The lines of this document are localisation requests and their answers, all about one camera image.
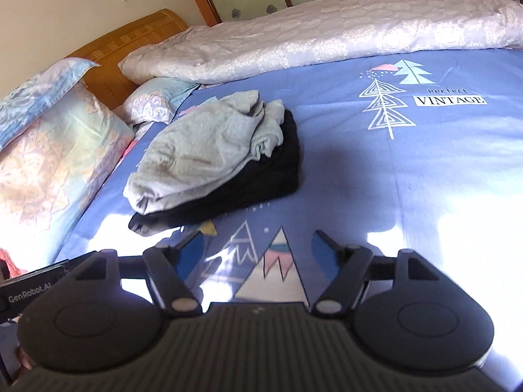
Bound small pale blue pillow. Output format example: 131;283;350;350
122;77;202;126

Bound grey pants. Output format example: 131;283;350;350
123;89;287;216

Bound blue printed bed sheet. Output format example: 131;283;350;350
53;47;523;376

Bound black pants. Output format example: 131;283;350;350
128;109;302;237

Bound red cloth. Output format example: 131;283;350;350
0;247;27;279

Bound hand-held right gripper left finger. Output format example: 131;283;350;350
71;230;205;318

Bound person's left hand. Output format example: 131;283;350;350
16;346;37;371

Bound wooden bed headboard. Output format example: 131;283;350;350
64;8;189;112

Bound large pastel printed pillow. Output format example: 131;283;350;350
0;83;136;263

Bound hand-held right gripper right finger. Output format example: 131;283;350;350
311;230;443;317

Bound lavender floral quilt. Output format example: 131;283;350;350
118;0;523;85

